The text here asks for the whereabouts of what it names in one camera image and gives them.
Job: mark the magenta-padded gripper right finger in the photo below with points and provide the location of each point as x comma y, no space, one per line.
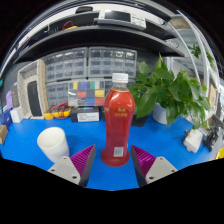
160,168

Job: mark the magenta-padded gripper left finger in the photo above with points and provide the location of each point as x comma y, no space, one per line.
65,168

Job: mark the red drink bottle white cap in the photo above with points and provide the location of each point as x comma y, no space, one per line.
118,116

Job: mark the white ceramic mug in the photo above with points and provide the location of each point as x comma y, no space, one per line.
53,143

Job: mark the white power adapter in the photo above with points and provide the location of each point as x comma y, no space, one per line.
192,140

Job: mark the yellow multimeter with red leads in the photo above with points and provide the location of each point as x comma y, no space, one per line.
50,115

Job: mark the black box with white label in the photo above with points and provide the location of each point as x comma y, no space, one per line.
85,115

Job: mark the black zip case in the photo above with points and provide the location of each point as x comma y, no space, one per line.
34,98

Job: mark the clear organiser with coloured parts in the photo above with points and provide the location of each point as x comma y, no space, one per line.
86,93

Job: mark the green potted plant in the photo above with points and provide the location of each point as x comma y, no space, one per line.
166,90

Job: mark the dark grey product box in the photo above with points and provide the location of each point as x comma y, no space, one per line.
15,95

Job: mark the white pegboard tray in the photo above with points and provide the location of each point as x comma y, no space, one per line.
23,75

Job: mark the white shelf unit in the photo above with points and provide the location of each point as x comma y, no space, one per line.
200,60

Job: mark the black overhead bench shelf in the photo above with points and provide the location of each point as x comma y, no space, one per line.
100,36

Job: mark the yellow and red tool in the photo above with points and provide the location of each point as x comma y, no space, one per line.
70,27

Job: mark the grey electronic device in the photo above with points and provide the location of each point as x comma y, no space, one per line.
116,16

